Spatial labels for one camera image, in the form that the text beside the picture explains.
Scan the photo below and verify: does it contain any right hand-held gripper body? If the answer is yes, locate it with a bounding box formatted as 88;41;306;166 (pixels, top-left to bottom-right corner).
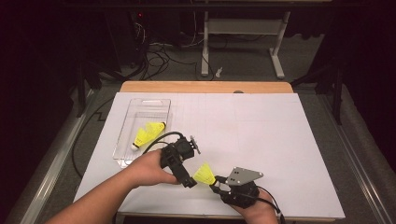
219;166;264;210

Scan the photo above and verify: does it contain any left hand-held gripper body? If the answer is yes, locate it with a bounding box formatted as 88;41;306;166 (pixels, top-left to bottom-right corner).
159;134;202;183

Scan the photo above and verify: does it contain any clear plastic container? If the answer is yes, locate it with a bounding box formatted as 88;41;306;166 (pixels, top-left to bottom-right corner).
112;98;173;169

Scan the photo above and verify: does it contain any person's right hand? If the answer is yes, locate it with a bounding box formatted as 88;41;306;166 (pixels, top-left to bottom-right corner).
230;189;280;224

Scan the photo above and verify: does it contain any person's left hand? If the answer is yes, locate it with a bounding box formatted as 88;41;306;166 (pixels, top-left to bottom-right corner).
132;148;181;189

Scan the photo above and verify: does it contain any wooden table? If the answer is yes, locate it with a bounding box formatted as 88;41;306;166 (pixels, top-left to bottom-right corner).
102;80;331;222

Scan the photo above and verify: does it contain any white board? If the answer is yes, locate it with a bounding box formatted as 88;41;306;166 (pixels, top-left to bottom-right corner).
70;91;346;220

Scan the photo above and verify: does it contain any black metal stand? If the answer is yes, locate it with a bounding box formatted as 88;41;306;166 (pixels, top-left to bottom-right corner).
290;62;345;125
74;60;104;119

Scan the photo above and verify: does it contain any dark computer tower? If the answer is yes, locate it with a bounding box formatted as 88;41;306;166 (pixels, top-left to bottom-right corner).
106;8;150;68

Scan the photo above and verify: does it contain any dark curtain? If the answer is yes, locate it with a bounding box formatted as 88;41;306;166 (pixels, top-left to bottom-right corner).
330;0;396;172
0;0;82;216

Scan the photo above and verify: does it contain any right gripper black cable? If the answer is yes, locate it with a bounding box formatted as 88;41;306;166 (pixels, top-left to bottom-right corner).
246;186;287;224

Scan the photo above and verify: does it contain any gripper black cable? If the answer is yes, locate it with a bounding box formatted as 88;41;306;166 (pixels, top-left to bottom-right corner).
246;186;287;224
71;96;185;224

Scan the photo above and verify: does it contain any tangle of black floor cables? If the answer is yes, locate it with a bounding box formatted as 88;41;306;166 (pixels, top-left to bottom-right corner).
134;21;216;82

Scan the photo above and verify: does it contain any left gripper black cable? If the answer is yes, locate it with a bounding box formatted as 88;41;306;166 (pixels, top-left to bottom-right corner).
71;96;185;224

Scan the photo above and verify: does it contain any grey metal floor rail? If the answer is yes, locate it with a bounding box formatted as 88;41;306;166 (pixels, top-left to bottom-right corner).
18;90;97;224
317;92;393;224

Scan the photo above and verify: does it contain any white metal desk frame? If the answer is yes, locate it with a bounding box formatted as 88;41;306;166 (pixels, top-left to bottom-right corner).
200;10;286;80

